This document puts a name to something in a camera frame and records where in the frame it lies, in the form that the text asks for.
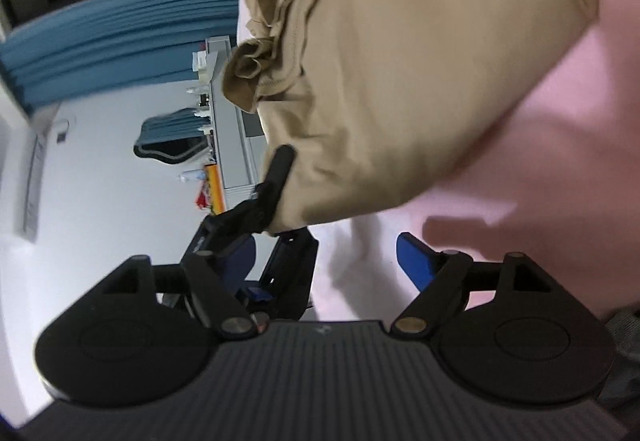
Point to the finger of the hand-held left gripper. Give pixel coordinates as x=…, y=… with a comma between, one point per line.
x=235, y=221
x=292, y=271

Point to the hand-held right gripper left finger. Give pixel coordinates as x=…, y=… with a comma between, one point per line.
x=242, y=263

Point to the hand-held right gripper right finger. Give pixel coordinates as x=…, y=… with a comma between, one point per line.
x=414, y=263

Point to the tan shirt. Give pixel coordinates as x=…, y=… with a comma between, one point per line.
x=400, y=71

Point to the orange tray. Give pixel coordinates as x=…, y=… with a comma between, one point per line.
x=215, y=191

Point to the grey white dressing table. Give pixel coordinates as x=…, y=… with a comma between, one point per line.
x=230, y=146

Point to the wavy-framed mirror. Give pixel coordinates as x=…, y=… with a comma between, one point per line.
x=170, y=141

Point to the pastel tie-dye bed sheet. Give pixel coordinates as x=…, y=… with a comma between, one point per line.
x=550, y=146

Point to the white air conditioner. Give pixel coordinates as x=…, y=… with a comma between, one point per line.
x=34, y=186

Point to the blue curtain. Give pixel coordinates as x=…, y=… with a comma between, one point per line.
x=125, y=41

